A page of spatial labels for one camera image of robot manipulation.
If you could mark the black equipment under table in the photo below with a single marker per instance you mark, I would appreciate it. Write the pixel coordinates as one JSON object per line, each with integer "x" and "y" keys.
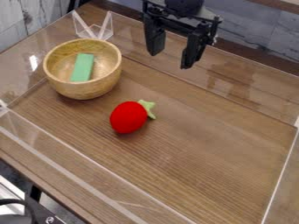
{"x": 19, "y": 210}

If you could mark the clear acrylic stand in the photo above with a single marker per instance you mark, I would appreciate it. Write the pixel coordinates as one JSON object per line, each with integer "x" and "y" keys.
{"x": 102, "y": 32}

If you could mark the red plush strawberry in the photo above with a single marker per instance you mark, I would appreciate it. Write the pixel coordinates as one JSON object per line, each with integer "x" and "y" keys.
{"x": 130, "y": 115}

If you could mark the green rectangular block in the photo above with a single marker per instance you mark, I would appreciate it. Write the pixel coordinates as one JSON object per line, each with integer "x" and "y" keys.
{"x": 83, "y": 67}

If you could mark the clear acrylic tray wall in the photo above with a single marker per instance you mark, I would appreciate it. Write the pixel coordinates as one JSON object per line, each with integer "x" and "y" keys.
{"x": 99, "y": 196}

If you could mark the wooden bowl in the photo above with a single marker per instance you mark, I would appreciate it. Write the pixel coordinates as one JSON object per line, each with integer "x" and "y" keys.
{"x": 59, "y": 63}

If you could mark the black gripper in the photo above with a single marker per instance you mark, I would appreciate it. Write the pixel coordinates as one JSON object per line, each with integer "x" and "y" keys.
{"x": 181, "y": 16}

